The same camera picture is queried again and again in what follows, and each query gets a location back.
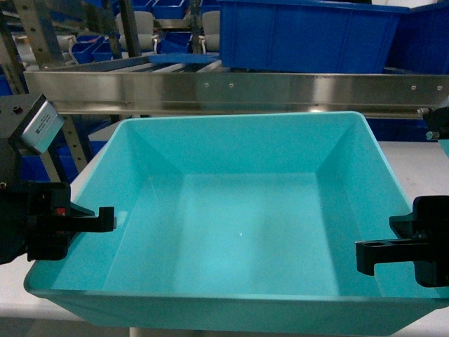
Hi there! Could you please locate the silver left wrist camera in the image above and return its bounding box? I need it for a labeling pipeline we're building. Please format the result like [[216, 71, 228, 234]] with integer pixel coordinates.
[[13, 94, 64, 154]]

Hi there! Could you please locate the stainless steel shelf rail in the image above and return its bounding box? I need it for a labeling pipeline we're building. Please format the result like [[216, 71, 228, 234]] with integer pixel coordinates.
[[25, 72, 448, 118]]

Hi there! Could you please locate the large blue bin right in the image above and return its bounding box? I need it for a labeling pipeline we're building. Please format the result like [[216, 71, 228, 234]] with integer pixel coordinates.
[[387, 1, 448, 75]]

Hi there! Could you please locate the large blue bin centre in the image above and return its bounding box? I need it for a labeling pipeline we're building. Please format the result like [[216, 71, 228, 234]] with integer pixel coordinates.
[[219, 1, 409, 74]]

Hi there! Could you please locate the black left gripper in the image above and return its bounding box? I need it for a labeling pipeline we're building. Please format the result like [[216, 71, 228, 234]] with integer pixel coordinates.
[[1, 95, 116, 264]]

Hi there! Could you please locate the turquoise plastic bin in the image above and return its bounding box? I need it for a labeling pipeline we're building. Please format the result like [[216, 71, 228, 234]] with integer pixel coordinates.
[[24, 112, 448, 336]]

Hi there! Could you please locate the large blue bin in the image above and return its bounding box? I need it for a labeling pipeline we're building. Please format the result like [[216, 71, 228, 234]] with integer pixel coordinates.
[[387, 1, 448, 75], [219, 1, 409, 74]]

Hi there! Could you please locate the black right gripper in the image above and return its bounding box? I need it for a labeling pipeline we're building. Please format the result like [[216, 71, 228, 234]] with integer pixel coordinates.
[[355, 195, 448, 287]]

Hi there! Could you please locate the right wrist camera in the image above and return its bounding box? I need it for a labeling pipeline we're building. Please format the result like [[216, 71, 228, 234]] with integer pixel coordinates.
[[417, 96, 449, 156]]

